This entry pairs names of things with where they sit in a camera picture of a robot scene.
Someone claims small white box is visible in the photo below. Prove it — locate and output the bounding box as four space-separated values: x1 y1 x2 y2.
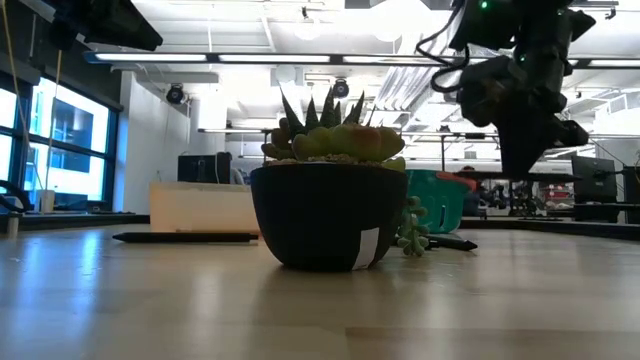
35 188 56 214

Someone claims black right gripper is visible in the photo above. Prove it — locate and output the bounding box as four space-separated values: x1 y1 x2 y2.
457 54 591 177

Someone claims succulent plant in black pot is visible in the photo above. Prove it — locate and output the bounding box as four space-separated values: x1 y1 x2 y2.
249 85 431 273

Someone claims ceiling light strip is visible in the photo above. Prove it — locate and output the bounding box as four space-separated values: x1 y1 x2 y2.
83 49 640 70

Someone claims yellow cable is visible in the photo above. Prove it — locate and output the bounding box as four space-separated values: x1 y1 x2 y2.
0 0 64 194

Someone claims black monitor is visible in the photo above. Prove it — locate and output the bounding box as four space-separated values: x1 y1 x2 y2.
570 154 619 198
177 154 219 184
622 165 640 205

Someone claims large black framed window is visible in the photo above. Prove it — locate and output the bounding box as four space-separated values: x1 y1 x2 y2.
0 74 121 214

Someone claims black aluminium table frame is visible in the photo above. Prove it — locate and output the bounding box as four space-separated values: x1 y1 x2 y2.
0 212 640 242

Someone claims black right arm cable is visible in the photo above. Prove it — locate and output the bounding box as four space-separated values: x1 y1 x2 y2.
414 0 474 95

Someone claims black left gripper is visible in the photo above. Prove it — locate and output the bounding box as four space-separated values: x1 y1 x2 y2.
43 0 164 52

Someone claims green basket with orange rim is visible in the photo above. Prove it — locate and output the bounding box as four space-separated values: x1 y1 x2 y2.
404 168 479 235

